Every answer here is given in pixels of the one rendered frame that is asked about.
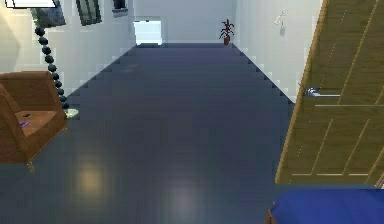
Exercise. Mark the red house plant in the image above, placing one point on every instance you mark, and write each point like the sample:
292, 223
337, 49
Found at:
227, 31

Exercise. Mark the dark green framed picture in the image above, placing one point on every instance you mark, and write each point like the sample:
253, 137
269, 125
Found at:
88, 11

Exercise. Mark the black beaded floor lamp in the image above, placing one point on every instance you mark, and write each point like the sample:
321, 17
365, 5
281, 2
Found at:
49, 59

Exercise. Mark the wooden room door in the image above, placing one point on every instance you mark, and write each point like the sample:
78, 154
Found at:
346, 100

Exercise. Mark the brown armchair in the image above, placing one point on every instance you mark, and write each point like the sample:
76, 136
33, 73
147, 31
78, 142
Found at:
31, 100

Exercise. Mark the black remote control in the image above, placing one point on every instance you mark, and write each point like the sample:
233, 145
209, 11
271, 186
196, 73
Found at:
26, 115

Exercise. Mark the purple flat item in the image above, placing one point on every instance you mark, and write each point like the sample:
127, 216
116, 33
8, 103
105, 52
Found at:
24, 124

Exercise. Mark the small dark wall picture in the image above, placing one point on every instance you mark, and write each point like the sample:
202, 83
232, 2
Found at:
119, 6

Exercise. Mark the dark framed wall picture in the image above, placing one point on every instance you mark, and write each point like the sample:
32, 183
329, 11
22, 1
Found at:
53, 16

